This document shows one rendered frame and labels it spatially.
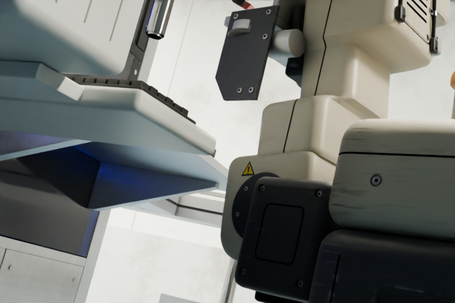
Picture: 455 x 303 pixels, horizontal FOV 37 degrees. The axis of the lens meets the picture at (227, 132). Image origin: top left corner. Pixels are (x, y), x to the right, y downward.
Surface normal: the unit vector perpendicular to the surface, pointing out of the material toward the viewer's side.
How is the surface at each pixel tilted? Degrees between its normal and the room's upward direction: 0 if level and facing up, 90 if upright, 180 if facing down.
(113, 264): 90
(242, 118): 90
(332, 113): 82
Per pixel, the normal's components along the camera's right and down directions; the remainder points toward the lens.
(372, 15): -0.64, -0.33
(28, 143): -0.30, -0.29
